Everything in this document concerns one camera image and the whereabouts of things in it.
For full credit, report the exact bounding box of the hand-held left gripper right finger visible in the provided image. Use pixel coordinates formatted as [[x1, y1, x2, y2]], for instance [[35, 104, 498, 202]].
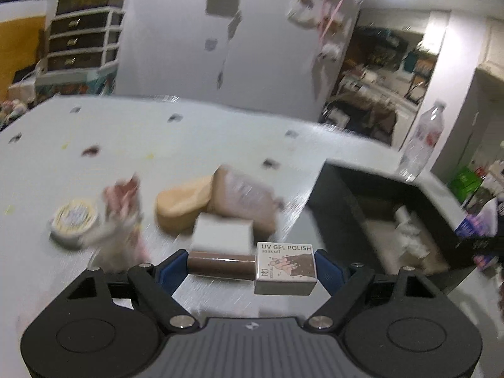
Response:
[[305, 249, 439, 331]]

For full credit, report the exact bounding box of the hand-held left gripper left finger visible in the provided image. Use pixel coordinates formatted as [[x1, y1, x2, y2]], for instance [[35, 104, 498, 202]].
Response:
[[65, 249, 198, 333]]

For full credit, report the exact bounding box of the brown-capped nail polish bottle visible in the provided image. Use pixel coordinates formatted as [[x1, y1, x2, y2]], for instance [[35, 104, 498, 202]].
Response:
[[187, 242, 319, 296]]

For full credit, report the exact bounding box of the black storage box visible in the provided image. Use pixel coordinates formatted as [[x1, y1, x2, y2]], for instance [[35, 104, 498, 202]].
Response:
[[307, 160, 477, 277]]

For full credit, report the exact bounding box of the white adapter block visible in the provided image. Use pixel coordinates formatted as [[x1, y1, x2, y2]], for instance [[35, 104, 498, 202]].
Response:
[[192, 213, 255, 255]]

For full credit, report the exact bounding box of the beige sponge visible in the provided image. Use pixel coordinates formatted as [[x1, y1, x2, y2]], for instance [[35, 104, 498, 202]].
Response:
[[155, 175, 215, 231]]

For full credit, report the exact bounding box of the pink and white soft object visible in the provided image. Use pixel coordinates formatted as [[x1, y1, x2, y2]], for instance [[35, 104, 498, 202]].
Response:
[[89, 177, 154, 272]]

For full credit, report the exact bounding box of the round tin with yellow lid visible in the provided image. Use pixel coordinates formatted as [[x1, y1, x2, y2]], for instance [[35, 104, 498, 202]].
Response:
[[47, 200, 101, 249]]

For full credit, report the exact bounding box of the purple floral tissue box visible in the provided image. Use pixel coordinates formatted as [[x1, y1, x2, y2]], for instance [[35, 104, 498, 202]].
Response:
[[453, 197, 501, 239]]

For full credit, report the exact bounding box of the clear plastic water bottle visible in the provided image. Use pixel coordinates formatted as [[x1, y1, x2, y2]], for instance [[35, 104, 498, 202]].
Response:
[[398, 101, 448, 180]]

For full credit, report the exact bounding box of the green plastic bag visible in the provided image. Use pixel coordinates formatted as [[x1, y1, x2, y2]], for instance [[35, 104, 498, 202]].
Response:
[[449, 167, 486, 202]]

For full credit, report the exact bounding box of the white drawer cabinet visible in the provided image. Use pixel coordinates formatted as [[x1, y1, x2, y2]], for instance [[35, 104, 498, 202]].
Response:
[[37, 6, 124, 84]]

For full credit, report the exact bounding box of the white plush wall toy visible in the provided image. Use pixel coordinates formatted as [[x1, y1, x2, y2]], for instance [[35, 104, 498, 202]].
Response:
[[318, 43, 341, 60]]

